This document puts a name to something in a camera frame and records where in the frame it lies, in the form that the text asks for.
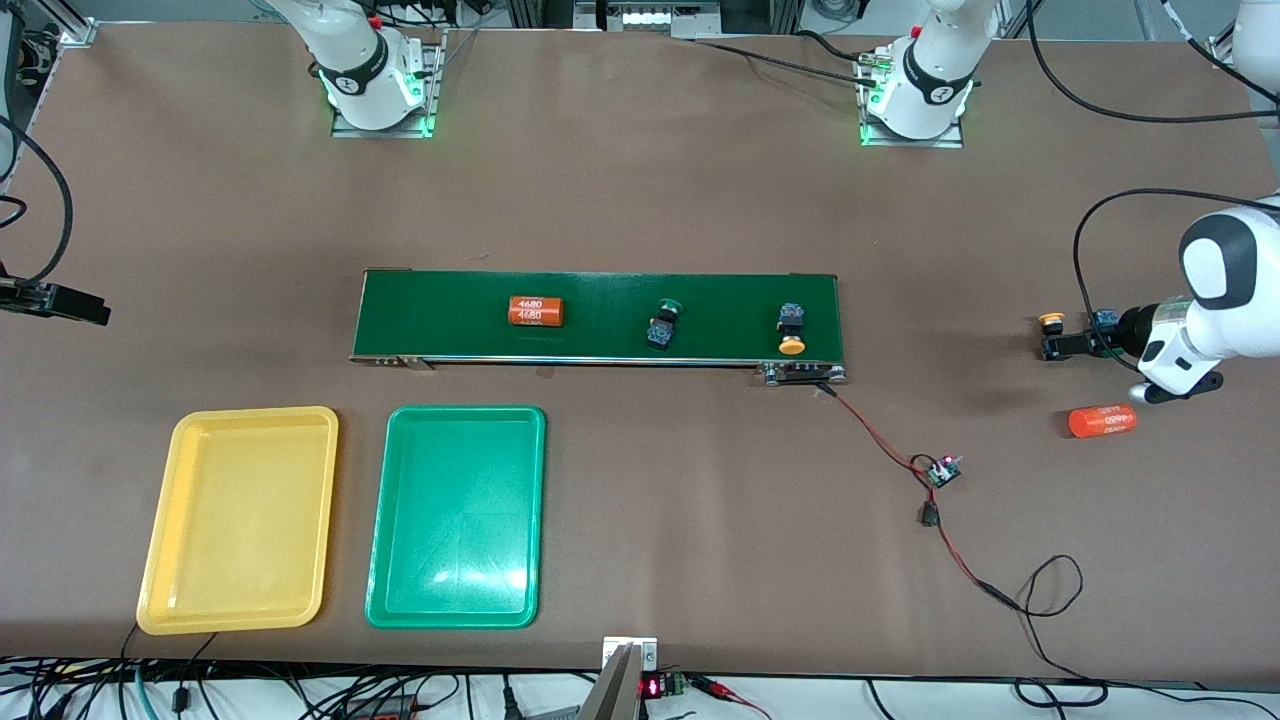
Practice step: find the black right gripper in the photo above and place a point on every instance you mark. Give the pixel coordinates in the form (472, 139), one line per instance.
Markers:
(40, 298)

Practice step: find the red digit display module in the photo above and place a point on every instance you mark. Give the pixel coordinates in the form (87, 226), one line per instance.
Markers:
(655, 687)

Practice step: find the white lit device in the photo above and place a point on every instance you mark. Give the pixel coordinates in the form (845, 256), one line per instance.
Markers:
(660, 18)

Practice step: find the small motor controller board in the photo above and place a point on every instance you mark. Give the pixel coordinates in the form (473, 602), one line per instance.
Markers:
(943, 472)

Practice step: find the green belt conveyor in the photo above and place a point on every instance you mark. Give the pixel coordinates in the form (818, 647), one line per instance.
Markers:
(450, 340)

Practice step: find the aluminium corner profile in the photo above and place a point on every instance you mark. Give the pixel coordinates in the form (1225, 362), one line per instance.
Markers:
(80, 30)
(1222, 52)

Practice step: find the yellow mushroom push button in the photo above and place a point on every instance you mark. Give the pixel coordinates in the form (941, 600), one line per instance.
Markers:
(1050, 320)
(792, 346)

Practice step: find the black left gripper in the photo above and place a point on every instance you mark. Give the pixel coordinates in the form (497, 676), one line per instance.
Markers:
(1131, 327)

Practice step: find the aluminium frame rack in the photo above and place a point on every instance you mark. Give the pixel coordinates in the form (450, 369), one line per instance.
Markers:
(785, 15)

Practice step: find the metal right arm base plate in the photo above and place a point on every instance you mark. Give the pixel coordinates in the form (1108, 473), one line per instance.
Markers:
(437, 80)

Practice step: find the green plastic tray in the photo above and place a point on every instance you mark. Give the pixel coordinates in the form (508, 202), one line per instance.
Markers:
(455, 520)

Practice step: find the yellow plastic tray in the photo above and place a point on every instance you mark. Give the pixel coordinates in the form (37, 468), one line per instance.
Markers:
(240, 520)

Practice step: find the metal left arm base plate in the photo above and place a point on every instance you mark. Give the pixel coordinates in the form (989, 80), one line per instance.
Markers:
(950, 140)

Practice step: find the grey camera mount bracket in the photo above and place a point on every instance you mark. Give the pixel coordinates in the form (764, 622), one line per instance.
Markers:
(625, 655)

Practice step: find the green mushroom push button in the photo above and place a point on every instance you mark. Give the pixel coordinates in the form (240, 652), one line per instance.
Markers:
(659, 335)
(1105, 319)

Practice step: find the red alligator clip lead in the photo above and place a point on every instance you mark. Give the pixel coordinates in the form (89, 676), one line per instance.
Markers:
(720, 688)

